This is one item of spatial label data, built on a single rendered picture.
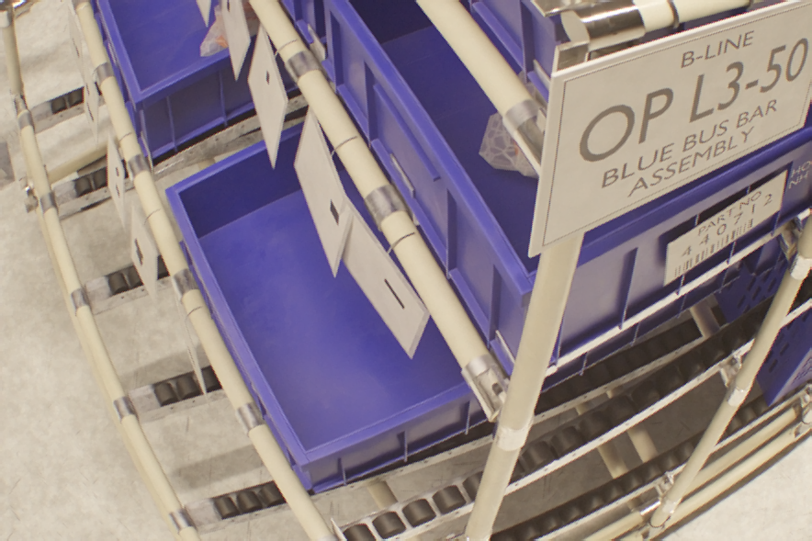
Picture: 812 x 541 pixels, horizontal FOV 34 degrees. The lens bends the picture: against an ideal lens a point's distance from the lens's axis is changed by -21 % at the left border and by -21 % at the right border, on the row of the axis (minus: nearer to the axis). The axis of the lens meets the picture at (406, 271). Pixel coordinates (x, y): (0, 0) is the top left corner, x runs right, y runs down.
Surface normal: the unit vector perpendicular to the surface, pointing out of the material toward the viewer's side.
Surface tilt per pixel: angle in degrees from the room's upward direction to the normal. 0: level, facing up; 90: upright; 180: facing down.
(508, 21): 98
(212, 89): 90
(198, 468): 0
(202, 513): 11
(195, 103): 90
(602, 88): 90
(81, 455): 0
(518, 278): 5
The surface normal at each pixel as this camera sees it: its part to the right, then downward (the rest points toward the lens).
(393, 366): 0.00, -0.47
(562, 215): 0.46, 0.79
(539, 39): -0.89, 0.44
